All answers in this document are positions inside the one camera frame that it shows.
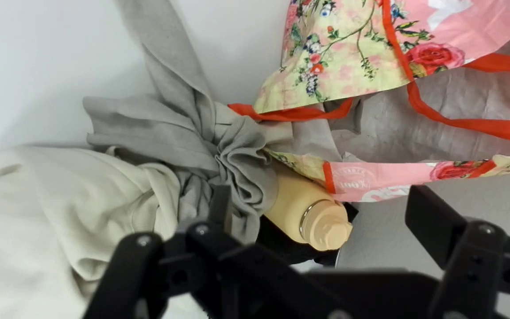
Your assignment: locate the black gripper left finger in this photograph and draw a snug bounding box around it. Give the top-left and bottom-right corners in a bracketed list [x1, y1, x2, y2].
[84, 184, 328, 319]

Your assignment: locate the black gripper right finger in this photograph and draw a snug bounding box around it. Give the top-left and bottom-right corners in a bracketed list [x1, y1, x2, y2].
[404, 184, 510, 319]

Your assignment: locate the pink floral shopping bag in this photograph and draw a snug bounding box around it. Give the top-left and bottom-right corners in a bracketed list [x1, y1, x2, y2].
[227, 0, 510, 205]

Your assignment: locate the cream cloth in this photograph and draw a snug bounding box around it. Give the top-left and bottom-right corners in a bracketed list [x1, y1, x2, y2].
[0, 143, 181, 319]

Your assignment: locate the grey cloth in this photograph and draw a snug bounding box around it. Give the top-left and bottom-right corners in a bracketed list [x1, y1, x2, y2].
[82, 0, 282, 244]

